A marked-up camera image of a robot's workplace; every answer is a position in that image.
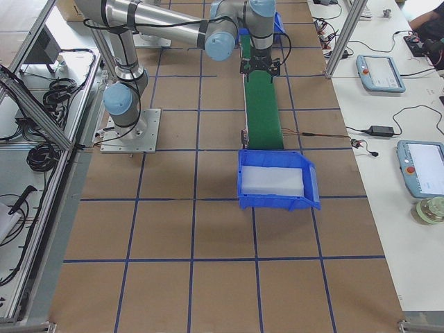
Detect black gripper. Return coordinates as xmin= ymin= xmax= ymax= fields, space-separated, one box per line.
xmin=239 ymin=48 xmax=281 ymax=84

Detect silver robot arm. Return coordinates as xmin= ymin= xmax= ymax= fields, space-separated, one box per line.
xmin=76 ymin=1 xmax=281 ymax=146

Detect blue plastic bin left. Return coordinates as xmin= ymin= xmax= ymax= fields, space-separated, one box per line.
xmin=236 ymin=12 xmax=286 ymax=44

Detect blue plastic bin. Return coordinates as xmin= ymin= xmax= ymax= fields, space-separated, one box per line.
xmin=237 ymin=149 xmax=321 ymax=211
xmin=236 ymin=12 xmax=286 ymax=44

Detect green conveyor belt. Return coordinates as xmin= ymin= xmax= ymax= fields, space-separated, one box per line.
xmin=240 ymin=35 xmax=284 ymax=150

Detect white foam pad right bin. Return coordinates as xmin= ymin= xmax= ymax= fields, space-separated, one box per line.
xmin=241 ymin=166 xmax=304 ymax=196

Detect blue plastic bin right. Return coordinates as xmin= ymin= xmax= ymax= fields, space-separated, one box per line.
xmin=237 ymin=149 xmax=321 ymax=211

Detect teach pendant far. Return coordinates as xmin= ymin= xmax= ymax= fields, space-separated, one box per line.
xmin=356 ymin=55 xmax=406 ymax=93

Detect teach pendant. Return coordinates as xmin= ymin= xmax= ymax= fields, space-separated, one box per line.
xmin=356 ymin=55 xmax=406 ymax=93
xmin=396 ymin=140 xmax=443 ymax=198

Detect black power adapter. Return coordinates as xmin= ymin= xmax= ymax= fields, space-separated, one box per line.
xmin=362 ymin=125 xmax=395 ymax=137

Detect teach pendant near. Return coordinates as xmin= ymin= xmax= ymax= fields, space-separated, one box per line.
xmin=396 ymin=140 xmax=443 ymax=198

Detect red and black wires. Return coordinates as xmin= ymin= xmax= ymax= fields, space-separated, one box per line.
xmin=281 ymin=128 xmax=353 ymax=140

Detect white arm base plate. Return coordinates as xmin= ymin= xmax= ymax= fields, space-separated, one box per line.
xmin=100 ymin=108 xmax=161 ymax=153

